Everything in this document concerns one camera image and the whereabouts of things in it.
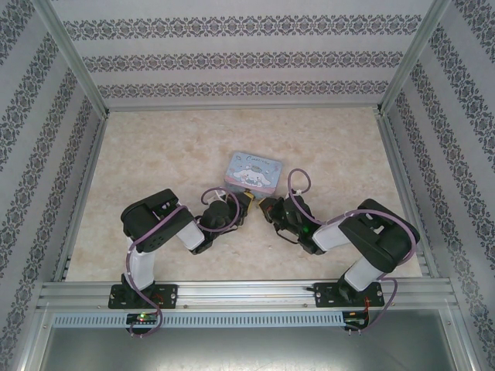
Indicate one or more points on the blue cartoon print tin box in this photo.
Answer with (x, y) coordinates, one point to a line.
(251, 172)

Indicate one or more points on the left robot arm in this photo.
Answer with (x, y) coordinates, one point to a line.
(154, 220)

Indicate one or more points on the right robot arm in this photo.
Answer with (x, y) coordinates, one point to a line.
(379, 232)

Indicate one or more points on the grey metal panel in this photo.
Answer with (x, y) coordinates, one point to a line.
(247, 349)

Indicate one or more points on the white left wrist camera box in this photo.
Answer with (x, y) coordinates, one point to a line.
(214, 193)

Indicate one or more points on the aluminium mounting rail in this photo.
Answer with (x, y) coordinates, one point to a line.
(247, 294)

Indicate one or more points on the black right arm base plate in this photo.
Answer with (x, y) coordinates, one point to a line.
(326, 295)

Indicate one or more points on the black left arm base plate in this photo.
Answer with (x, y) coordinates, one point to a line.
(168, 295)

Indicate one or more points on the aluminium side rail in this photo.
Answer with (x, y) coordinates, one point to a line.
(398, 162)
(91, 166)

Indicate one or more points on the aluminium frame post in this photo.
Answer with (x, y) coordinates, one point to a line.
(414, 54)
(69, 54)

